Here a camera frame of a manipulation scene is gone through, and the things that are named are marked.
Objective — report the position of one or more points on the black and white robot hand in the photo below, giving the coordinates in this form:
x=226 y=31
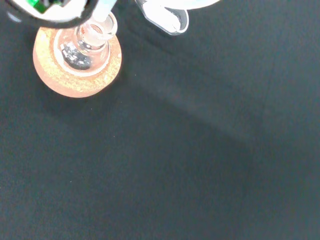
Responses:
x=52 y=18

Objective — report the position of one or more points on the clear round-bottom flask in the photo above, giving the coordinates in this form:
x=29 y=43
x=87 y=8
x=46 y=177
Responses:
x=80 y=52

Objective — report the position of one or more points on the black bench cloth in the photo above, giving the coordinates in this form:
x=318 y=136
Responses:
x=175 y=150

